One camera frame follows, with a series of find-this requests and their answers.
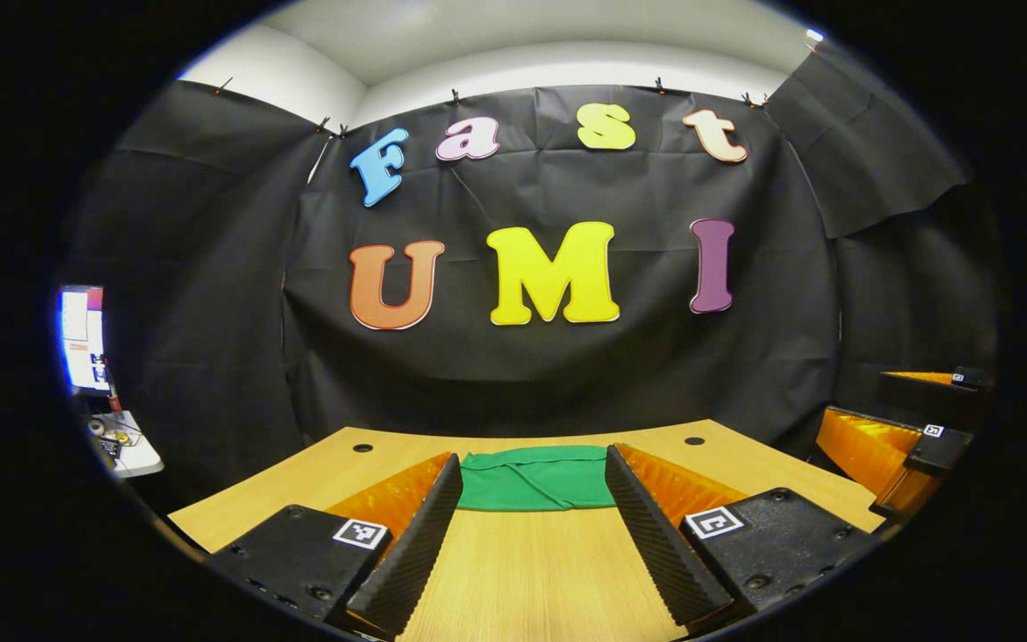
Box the computer monitor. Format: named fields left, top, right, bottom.
left=57, top=284, right=111, bottom=395

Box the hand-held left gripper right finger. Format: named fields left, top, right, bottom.
left=604, top=443, right=882, bottom=636

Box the green T-shirt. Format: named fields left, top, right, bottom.
left=457, top=444, right=619, bottom=513

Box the white side table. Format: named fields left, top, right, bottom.
left=86, top=408, right=165, bottom=481

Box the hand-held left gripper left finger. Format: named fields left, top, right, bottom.
left=209, top=452, right=464, bottom=639

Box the black backdrop cloth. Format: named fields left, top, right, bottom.
left=63, top=40, right=1000, bottom=500

